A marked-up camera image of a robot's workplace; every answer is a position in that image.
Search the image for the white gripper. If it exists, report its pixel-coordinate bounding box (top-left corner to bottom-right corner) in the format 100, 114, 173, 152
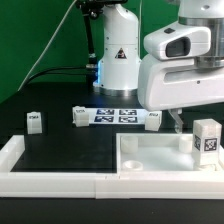
138, 23, 224, 133

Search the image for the white square tabletop tray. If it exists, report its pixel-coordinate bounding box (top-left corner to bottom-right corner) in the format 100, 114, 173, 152
116, 133, 224, 173

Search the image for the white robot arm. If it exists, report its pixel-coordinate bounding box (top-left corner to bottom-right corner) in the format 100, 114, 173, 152
94, 0, 224, 131

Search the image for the printed marker sheet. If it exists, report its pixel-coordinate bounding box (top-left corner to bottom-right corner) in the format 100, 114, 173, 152
87, 108, 148, 125

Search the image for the white U-shaped fence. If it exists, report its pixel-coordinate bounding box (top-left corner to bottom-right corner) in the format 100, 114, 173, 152
0, 135, 224, 199

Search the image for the black camera stand pole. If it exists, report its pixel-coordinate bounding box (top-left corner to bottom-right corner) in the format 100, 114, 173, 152
75, 0, 103, 85

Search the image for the black cable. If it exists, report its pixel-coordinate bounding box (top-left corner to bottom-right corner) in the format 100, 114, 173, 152
23, 65, 92, 88

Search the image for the white cable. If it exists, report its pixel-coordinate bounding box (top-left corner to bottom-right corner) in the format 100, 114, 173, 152
17, 0, 78, 92

